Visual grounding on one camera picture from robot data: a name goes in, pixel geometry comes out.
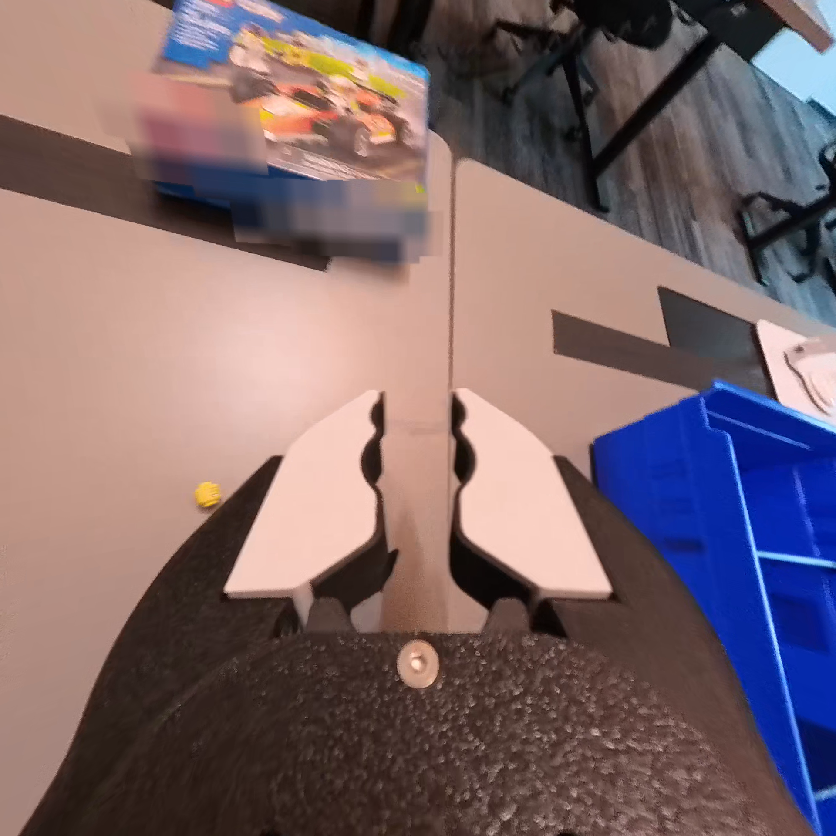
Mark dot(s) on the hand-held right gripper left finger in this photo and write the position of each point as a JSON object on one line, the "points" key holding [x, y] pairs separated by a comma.
{"points": [[307, 509]]}

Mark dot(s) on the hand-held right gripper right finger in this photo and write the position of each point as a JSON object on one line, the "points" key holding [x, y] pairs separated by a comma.
{"points": [[529, 509]]}

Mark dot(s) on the yellow lego head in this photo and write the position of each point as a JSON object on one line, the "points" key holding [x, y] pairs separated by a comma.
{"points": [[207, 494]]}

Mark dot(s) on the blue lego set box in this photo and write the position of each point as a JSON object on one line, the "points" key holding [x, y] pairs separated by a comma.
{"points": [[326, 78]]}

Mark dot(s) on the blue plastic bin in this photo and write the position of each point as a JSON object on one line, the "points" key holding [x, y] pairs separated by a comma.
{"points": [[653, 490]]}

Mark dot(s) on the white stand base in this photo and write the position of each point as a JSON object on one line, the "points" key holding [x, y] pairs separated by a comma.
{"points": [[780, 372]]}

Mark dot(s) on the black office chair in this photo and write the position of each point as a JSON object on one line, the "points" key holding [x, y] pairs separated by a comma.
{"points": [[620, 26], [784, 210]]}

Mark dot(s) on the wooden desk black legs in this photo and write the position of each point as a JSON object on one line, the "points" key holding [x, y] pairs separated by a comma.
{"points": [[653, 108]]}

